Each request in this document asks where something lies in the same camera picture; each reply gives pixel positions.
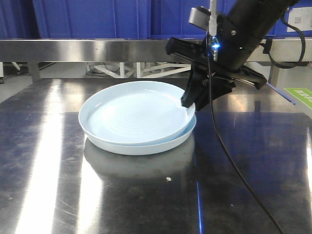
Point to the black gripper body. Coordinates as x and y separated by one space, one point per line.
220 81

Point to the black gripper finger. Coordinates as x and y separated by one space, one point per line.
196 90

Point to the light blue plate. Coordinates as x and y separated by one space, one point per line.
143 149
136 113

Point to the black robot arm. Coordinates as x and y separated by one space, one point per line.
220 60

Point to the black tape strip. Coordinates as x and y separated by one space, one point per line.
267 46

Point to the blue plastic bin centre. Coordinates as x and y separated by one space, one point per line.
170 18

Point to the white paper label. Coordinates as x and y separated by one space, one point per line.
301 17

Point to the blue plastic bin left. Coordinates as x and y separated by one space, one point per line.
93 19

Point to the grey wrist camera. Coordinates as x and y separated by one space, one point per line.
199 17

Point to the white metal frame cart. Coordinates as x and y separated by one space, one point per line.
135 69

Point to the stainless steel shelf rail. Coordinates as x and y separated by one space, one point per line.
119 50

